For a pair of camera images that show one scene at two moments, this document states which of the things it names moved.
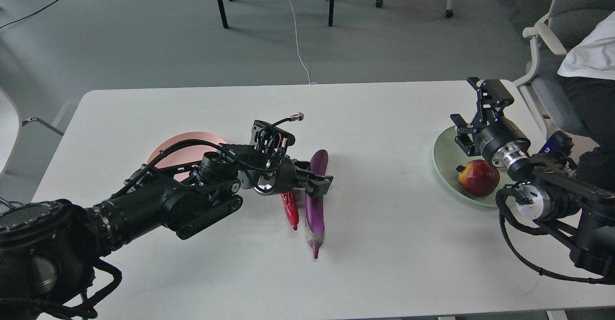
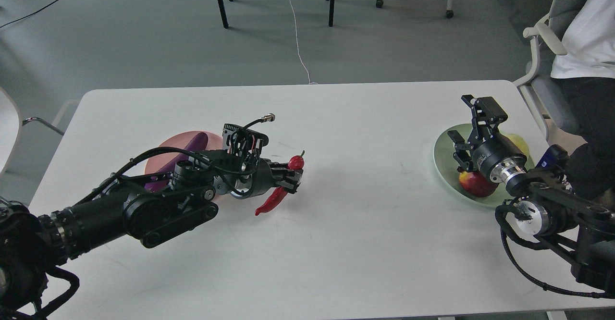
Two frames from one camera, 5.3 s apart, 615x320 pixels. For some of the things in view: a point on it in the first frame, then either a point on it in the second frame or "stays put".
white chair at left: (11, 125) stays put
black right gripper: (502, 142) to (499, 157)
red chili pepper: (291, 207) to (296, 163)
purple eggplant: (314, 206) to (198, 143)
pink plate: (185, 154) stays put
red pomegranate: (478, 178) stays put
